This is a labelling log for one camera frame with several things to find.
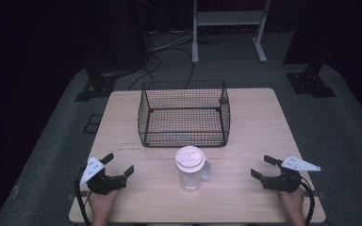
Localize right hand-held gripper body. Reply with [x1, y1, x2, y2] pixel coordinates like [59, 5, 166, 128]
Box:
[259, 154, 321, 194]

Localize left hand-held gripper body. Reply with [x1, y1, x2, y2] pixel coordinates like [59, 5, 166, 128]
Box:
[79, 156, 128, 196]

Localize clear cup with white lid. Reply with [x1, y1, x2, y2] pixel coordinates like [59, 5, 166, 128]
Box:
[174, 145, 212, 192]

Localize black wire mesh basket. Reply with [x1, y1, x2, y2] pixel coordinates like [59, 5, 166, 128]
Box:
[137, 80, 232, 149]

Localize person's left hand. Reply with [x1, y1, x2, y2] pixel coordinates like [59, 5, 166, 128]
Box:
[88, 188, 121, 219]

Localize person's right hand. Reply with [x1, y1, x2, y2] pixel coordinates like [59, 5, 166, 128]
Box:
[278, 186, 305, 219]

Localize black stand base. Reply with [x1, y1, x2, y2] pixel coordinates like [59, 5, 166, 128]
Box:
[74, 59, 118, 103]
[286, 62, 337, 98]

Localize white metal stand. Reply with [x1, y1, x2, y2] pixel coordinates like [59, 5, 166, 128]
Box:
[191, 0, 272, 65]

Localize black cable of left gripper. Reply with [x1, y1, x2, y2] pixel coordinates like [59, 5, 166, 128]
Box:
[74, 168, 94, 226]

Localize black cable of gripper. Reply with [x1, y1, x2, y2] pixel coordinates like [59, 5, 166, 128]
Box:
[74, 168, 94, 226]
[298, 176, 316, 226]

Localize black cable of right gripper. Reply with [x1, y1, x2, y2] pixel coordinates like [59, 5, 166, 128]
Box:
[298, 176, 316, 226]

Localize black floor cables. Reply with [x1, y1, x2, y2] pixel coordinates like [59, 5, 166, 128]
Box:
[126, 29, 230, 91]

